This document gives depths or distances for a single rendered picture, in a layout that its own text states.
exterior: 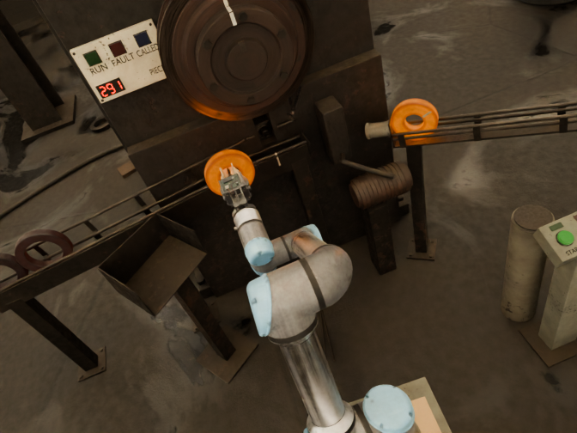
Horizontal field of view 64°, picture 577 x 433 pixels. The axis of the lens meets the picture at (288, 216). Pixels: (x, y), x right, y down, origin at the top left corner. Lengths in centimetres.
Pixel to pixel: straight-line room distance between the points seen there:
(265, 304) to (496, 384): 112
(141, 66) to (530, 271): 142
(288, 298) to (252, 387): 107
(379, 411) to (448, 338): 80
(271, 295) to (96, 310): 172
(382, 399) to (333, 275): 38
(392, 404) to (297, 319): 37
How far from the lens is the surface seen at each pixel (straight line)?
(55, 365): 252
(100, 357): 238
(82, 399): 233
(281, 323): 96
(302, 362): 104
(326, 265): 96
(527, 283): 179
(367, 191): 174
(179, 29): 142
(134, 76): 162
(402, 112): 167
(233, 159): 144
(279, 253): 134
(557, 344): 193
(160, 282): 161
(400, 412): 120
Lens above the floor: 170
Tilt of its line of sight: 43 degrees down
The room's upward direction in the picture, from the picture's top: 20 degrees counter-clockwise
